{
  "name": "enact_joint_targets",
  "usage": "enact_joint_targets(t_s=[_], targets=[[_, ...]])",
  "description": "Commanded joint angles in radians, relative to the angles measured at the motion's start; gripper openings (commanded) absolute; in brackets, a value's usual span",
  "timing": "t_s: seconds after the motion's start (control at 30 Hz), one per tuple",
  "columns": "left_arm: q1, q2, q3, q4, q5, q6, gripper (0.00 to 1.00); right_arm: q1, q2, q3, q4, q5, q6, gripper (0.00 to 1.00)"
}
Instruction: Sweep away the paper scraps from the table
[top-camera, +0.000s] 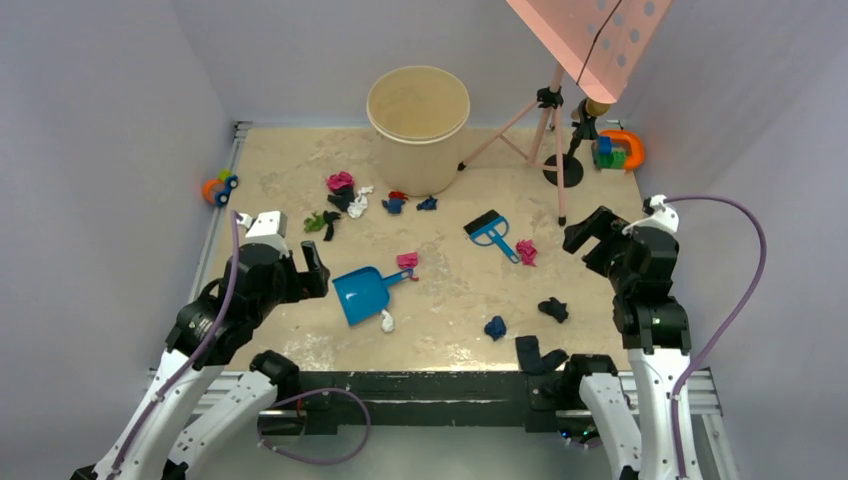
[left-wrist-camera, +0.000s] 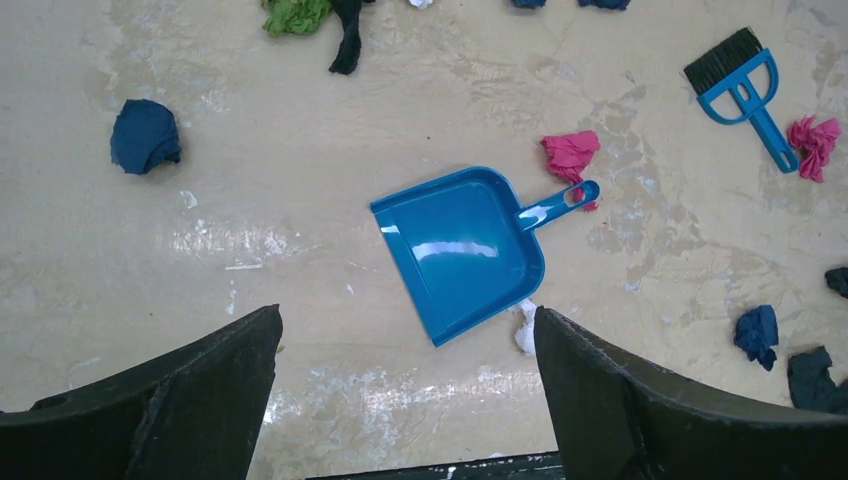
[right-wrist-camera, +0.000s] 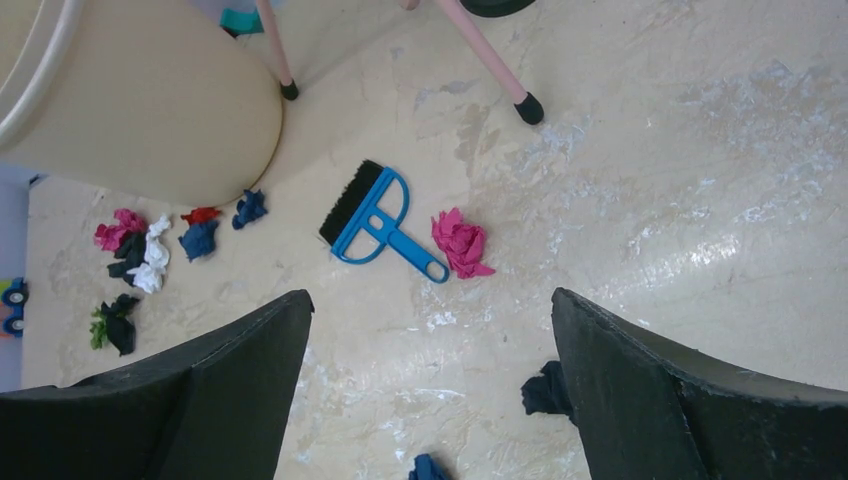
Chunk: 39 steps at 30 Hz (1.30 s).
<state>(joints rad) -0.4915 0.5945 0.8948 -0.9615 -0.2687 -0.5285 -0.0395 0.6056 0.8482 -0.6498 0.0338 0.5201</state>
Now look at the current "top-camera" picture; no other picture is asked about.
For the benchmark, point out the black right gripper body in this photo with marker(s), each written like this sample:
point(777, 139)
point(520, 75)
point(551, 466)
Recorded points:
point(607, 256)

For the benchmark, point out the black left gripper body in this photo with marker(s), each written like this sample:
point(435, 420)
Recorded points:
point(299, 285)

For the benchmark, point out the blue plastic dustpan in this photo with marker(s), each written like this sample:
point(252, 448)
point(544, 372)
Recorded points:
point(365, 292)

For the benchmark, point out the pink paper scrap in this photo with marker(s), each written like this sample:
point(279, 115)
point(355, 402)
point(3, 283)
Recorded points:
point(339, 181)

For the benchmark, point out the small white paper scrap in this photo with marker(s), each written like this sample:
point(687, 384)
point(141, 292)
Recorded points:
point(387, 322)

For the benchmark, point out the red paper scrap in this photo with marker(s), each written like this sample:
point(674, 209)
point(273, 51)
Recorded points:
point(397, 195)

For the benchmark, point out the blue hand brush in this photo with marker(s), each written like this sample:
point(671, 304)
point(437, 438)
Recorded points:
point(490, 229)

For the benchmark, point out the dark navy front scrap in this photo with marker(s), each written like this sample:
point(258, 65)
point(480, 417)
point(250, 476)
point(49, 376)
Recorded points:
point(532, 362)

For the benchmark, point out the dark blue paper scrap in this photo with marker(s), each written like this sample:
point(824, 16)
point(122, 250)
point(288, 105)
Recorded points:
point(495, 328)

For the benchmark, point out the small blue paper scrap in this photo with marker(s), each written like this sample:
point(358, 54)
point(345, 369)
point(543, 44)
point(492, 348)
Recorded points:
point(428, 204)

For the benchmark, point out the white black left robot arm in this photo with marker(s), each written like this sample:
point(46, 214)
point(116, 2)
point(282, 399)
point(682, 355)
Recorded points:
point(163, 440)

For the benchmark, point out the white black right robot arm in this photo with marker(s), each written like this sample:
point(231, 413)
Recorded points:
point(656, 440)

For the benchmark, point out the orange blue toy car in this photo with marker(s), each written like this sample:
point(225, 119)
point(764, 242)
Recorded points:
point(217, 191)

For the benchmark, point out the orange blue green toy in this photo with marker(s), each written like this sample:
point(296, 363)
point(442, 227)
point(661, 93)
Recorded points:
point(617, 150)

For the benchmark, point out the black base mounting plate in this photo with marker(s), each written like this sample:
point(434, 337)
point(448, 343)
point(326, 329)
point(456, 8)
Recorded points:
point(536, 404)

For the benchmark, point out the beige plastic bucket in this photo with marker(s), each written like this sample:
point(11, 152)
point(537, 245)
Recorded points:
point(419, 114)

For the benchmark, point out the pink music stand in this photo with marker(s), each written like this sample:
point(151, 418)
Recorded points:
point(596, 46)

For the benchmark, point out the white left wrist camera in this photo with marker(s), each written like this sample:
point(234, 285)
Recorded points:
point(267, 228)

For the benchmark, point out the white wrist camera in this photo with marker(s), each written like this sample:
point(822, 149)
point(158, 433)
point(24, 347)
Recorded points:
point(267, 228)
point(658, 215)

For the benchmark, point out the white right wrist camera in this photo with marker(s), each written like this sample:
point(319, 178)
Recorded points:
point(658, 215)

